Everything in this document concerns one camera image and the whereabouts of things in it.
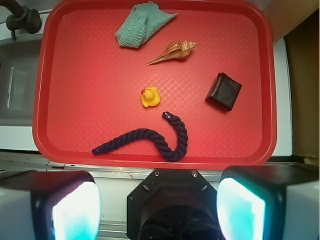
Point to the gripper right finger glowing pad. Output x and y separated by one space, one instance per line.
269 202

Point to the yellow rubber duck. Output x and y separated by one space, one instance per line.
150 97

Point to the grey metal sink basin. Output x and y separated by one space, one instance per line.
18 76

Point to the black faucet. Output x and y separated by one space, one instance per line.
21 18

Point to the black folded leather wallet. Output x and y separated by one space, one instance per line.
224 92

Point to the brown spiral seashell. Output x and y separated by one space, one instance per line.
176 50

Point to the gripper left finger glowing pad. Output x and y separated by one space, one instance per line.
49 205

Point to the teal folded cloth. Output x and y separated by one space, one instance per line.
141 24

